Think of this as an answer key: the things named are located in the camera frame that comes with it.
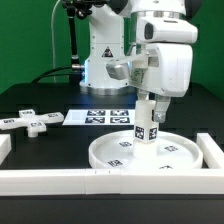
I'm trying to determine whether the grey thin cable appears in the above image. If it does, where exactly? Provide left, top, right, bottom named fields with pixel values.
left=50, top=0, right=64, bottom=84

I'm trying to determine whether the white cross-shaped table base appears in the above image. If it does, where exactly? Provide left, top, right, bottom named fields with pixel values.
left=0, top=109, right=64, bottom=138

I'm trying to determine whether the white marker sheet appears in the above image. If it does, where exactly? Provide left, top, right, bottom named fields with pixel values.
left=63, top=109, right=135, bottom=126

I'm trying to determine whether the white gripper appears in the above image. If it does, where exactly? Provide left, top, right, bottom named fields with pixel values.
left=129, top=43, right=193, bottom=122

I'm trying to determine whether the white U-shaped fence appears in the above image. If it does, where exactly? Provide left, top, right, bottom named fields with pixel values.
left=0, top=133, right=224, bottom=196

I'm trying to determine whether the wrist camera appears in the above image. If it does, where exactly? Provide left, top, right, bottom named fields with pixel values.
left=136, top=16, right=198, bottom=44

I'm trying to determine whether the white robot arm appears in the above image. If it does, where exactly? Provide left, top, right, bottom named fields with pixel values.
left=80, top=0, right=204, bottom=123

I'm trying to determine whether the black cable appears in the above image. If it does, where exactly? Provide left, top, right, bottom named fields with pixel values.
left=31, top=65, right=75, bottom=84

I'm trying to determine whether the white round table top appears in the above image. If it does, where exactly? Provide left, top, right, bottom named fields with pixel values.
left=89, top=130, right=203, bottom=171

